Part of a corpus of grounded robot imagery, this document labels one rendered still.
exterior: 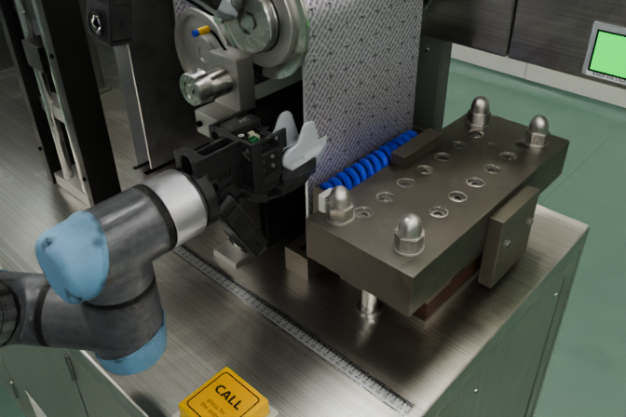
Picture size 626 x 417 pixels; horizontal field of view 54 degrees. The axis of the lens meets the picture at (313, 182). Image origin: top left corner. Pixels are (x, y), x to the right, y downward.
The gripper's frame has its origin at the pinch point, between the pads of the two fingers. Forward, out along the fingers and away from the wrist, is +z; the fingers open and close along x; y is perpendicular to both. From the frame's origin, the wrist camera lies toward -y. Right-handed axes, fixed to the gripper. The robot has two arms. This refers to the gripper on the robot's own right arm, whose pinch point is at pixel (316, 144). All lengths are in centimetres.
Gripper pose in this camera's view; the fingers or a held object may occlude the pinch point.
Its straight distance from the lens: 77.7
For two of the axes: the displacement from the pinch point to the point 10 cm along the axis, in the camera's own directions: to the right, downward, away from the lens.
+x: -7.3, -3.7, 5.7
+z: 6.8, -4.2, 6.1
